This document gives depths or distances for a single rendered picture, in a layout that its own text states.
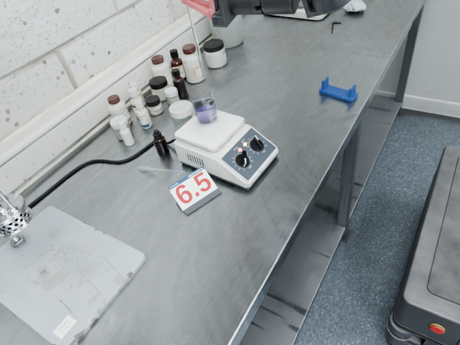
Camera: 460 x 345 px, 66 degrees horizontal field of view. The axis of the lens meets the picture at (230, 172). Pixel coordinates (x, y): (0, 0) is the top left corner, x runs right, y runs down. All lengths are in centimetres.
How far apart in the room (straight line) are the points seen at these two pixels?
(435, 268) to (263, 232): 60
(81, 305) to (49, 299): 7
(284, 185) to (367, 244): 89
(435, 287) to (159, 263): 74
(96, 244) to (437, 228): 96
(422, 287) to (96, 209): 85
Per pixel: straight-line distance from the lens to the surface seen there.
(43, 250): 81
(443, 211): 129
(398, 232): 166
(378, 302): 147
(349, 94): 99
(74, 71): 106
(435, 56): 216
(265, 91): 105
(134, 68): 114
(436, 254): 118
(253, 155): 77
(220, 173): 77
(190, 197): 75
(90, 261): 74
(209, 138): 76
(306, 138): 87
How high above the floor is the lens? 130
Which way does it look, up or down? 44 degrees down
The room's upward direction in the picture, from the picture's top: 12 degrees counter-clockwise
